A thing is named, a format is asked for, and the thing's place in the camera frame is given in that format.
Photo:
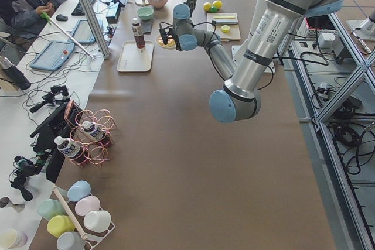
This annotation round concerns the glazed twisted donut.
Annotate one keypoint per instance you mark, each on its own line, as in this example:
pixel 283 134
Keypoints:
pixel 170 44

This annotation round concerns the cream rabbit tray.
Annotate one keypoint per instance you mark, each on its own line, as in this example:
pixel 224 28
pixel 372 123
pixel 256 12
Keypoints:
pixel 133 59

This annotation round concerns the yellow lemon lower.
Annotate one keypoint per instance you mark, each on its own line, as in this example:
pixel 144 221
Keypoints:
pixel 207 6

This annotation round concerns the yellow lemon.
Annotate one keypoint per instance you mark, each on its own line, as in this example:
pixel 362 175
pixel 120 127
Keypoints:
pixel 217 4
pixel 207 6

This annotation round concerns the green lime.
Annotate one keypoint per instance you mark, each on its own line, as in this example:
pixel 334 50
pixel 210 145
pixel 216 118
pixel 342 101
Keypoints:
pixel 213 9

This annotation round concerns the yellow lemon upper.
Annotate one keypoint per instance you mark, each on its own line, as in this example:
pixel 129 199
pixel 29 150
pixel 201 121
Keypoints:
pixel 217 4

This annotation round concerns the yellow plastic knife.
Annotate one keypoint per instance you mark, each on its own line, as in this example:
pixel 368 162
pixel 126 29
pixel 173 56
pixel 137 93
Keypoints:
pixel 224 17

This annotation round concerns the mint green bowl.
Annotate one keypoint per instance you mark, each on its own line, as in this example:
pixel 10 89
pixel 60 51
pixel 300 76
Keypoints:
pixel 145 13

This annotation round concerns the dark tea bottle upright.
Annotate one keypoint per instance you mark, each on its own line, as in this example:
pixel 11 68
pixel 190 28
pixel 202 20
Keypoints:
pixel 138 33

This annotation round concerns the wooden cutting board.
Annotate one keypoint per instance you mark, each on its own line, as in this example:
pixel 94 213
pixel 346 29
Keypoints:
pixel 234 33

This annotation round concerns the blue teach pendant far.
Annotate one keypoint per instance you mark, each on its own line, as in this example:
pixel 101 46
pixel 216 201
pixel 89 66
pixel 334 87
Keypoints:
pixel 82 33

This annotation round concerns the blue teach pendant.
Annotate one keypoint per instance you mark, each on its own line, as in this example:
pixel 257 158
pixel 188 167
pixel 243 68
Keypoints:
pixel 53 56
pixel 82 33

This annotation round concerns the black computer mouse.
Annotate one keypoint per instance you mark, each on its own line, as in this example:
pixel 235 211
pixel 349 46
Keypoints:
pixel 61 18

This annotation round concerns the blue teach pendant near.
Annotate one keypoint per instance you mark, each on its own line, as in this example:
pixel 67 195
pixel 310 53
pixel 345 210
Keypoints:
pixel 53 56

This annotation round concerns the bottle in rack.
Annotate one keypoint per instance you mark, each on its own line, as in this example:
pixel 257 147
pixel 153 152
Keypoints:
pixel 71 149
pixel 93 131

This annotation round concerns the black tablet stand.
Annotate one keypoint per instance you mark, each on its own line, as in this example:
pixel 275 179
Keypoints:
pixel 54 125

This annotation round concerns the black thermos bottle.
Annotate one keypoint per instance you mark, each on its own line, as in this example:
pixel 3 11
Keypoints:
pixel 16 77

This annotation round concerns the blue cup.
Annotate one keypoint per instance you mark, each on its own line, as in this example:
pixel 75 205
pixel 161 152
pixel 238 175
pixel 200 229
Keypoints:
pixel 79 190

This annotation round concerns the pink cup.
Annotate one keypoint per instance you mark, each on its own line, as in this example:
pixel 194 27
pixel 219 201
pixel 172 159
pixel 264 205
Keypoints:
pixel 87 204

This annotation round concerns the white cup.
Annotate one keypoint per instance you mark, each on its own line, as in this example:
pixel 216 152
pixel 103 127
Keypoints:
pixel 97 221

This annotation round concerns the mint cup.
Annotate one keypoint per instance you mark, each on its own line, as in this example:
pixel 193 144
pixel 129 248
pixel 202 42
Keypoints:
pixel 50 208

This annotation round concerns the yellow cup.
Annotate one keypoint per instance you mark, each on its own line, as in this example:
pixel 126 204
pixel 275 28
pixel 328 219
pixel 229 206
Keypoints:
pixel 60 224

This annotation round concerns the aluminium frame post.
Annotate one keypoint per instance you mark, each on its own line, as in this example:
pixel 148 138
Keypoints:
pixel 95 28

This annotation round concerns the copper wire bottle rack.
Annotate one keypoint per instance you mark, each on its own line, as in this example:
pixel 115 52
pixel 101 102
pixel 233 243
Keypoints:
pixel 95 150

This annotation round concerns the black camera tripod far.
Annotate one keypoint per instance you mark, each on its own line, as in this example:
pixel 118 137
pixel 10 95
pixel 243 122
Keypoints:
pixel 57 95

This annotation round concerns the black camera tripod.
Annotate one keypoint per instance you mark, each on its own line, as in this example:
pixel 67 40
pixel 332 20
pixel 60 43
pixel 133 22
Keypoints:
pixel 57 95
pixel 25 168

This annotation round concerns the black camera tripod near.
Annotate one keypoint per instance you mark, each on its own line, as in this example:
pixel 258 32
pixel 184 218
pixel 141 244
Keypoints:
pixel 25 168

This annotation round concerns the white wire cup rack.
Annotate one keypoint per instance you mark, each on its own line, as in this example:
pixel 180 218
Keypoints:
pixel 91 238

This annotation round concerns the wooden rod handle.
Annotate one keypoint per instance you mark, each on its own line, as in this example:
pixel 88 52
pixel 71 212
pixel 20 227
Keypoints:
pixel 61 195

